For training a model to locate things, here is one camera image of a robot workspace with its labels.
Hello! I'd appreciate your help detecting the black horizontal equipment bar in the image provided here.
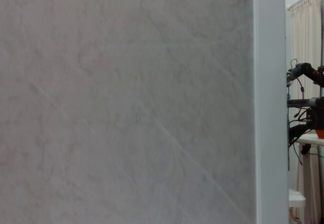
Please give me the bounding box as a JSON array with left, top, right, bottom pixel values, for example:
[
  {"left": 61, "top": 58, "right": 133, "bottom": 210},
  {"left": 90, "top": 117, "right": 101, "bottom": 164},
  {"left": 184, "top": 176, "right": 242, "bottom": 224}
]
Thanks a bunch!
[{"left": 287, "top": 97, "right": 324, "bottom": 108}]

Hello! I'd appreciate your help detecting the black equipment box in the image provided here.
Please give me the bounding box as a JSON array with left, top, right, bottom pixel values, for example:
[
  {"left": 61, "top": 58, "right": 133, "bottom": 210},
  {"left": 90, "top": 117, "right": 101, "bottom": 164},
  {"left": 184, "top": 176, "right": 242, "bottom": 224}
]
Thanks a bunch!
[{"left": 305, "top": 107, "right": 319, "bottom": 129}]

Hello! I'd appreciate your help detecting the cream pleated curtain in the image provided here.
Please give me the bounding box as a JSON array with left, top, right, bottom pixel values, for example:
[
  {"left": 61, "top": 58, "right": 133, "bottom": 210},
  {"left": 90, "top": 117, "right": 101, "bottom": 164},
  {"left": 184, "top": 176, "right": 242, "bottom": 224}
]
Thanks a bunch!
[{"left": 286, "top": 0, "right": 324, "bottom": 224}]

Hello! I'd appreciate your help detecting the white plastic stool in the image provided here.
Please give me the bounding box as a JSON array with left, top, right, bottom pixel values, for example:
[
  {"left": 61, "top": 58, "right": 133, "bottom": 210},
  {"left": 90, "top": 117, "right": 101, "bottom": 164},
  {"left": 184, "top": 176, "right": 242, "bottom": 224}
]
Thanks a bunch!
[{"left": 289, "top": 188, "right": 307, "bottom": 208}]

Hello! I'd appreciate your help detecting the white partition frame post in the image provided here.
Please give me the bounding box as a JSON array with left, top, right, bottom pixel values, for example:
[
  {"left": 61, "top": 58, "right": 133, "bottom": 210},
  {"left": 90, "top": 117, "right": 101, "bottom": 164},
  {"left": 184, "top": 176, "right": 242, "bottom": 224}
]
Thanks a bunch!
[{"left": 253, "top": 0, "right": 290, "bottom": 224}]

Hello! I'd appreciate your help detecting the black hanging cable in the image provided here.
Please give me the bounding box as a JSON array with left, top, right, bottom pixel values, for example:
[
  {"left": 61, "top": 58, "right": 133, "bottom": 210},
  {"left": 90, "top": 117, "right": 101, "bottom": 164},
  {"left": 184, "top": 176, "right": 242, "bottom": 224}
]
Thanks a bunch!
[{"left": 288, "top": 130, "right": 312, "bottom": 166}]

